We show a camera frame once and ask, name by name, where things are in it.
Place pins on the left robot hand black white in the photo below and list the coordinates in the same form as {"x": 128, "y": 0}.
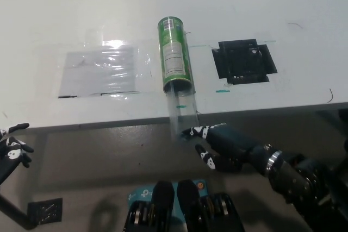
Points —
{"x": 12, "y": 151}

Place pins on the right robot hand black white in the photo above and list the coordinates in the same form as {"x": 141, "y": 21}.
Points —
{"x": 231, "y": 145}

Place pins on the robot body black teal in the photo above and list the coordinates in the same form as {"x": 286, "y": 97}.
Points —
{"x": 179, "y": 207}

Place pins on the green chips can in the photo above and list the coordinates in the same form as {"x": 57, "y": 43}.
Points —
{"x": 174, "y": 52}

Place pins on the teal tape strip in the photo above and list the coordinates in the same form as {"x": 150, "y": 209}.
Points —
{"x": 222, "y": 91}

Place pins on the black table leg strut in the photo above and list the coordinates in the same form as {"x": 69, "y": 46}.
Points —
{"x": 17, "y": 213}

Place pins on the black textured floor plate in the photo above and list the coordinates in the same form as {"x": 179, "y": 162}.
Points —
{"x": 45, "y": 211}

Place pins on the black square marker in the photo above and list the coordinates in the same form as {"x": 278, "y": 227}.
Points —
{"x": 242, "y": 62}

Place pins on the clear plastic sheet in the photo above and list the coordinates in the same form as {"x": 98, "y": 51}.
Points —
{"x": 98, "y": 71}

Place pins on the clear plastic film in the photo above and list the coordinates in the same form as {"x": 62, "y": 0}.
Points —
{"x": 144, "y": 58}

